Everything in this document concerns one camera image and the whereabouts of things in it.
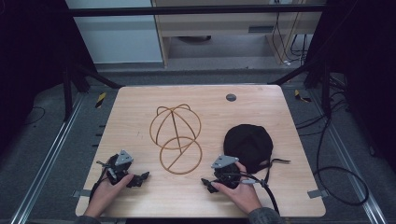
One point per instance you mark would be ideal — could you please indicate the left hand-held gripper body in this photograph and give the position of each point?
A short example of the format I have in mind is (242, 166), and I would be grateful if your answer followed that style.
(120, 165)

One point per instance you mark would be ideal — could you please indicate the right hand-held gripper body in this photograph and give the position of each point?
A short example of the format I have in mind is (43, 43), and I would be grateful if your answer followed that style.
(226, 171)

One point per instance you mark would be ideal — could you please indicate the black hat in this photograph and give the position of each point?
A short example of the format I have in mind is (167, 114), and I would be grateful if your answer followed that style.
(247, 146)

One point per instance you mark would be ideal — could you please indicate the person's right hand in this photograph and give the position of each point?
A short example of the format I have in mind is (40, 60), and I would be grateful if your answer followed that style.
(239, 194)

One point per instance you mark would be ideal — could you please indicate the person's left hand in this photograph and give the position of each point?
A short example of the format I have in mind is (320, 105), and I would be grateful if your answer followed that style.
(107, 194)

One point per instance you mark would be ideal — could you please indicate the yellow black striped tape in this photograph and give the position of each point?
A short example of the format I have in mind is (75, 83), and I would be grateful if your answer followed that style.
(300, 96)
(100, 100)

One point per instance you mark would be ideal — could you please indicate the white cabinet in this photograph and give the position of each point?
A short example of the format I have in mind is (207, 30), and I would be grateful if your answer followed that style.
(118, 37)

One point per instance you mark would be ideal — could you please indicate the beige wooden desk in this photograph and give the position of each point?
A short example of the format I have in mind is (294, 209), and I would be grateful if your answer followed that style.
(218, 23)

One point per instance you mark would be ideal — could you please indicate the grey table edge bracket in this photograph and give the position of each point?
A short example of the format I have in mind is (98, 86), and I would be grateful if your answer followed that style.
(317, 193)
(81, 193)

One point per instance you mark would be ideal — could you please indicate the aluminium floor rail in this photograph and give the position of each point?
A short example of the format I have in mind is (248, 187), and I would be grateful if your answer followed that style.
(351, 161)
(46, 161)

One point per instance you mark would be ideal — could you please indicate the black frame leg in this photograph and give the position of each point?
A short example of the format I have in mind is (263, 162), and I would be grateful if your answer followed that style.
(325, 90)
(67, 90)

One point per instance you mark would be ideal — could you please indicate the black frame crossbar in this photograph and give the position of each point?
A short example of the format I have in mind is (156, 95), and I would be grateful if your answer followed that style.
(186, 10)

